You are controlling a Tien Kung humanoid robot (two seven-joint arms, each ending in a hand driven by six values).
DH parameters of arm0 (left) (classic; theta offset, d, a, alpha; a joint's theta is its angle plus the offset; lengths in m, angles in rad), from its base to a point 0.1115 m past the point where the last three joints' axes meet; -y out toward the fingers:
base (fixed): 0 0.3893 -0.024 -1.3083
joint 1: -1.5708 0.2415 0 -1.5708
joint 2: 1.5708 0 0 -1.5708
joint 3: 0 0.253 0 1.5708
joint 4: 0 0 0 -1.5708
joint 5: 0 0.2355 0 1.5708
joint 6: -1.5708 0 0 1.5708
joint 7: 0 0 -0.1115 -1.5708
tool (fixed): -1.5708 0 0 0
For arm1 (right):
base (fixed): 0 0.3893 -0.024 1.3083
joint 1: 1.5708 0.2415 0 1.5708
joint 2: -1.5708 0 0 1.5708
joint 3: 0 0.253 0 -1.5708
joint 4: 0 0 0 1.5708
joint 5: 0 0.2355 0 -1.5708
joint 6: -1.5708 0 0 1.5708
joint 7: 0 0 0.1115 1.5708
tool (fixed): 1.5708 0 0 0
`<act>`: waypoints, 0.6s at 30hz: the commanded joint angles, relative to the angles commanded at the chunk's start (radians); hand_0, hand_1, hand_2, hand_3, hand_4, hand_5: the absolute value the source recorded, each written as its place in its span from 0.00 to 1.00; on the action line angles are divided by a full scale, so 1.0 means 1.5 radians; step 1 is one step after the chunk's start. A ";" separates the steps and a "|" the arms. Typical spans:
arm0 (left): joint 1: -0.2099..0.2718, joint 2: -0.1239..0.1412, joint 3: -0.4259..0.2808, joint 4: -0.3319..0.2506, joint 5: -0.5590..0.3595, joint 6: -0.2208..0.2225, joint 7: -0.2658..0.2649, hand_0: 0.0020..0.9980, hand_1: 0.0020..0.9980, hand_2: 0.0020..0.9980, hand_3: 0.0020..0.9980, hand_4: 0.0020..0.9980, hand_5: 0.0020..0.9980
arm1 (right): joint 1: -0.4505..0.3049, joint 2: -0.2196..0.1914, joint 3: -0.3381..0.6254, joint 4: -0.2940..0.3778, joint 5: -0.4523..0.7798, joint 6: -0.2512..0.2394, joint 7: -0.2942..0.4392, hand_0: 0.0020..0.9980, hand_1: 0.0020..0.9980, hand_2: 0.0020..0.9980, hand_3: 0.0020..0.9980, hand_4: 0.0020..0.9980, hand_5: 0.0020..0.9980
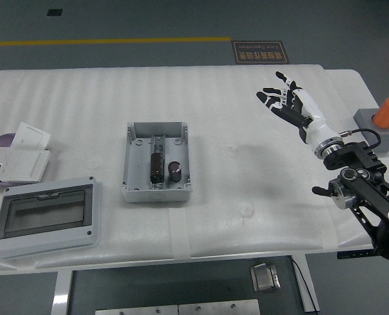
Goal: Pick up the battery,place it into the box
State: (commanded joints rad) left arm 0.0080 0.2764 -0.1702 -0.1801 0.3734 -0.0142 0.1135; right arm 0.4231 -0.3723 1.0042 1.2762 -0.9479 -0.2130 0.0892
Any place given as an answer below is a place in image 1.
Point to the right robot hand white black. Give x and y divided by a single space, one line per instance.
317 131

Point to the short black cylindrical battery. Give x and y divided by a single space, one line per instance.
174 170

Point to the long black cylindrical battery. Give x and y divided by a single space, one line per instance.
156 167

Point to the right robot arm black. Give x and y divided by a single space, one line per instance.
365 187

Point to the silver metal floor box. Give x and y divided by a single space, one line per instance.
263 278

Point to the grey open junction box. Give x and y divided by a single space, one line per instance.
138 164

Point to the black floor sign orange text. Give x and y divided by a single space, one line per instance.
260 52

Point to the white foam mat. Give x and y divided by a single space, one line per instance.
214 98

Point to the black table control panel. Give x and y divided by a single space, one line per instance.
353 254

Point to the white table leg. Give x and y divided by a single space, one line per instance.
61 295
309 282

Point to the grey metal plate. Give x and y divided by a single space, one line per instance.
135 310
217 307

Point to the black floor hatch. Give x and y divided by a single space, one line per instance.
54 12

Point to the grey cover with dark window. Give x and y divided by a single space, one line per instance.
46 236

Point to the purple disc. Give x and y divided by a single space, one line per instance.
2 140

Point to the metal rail in junction box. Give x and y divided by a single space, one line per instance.
158 143

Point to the white tilted switch panel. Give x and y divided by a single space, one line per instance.
30 135

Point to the white flat switch panel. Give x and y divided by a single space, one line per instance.
27 165

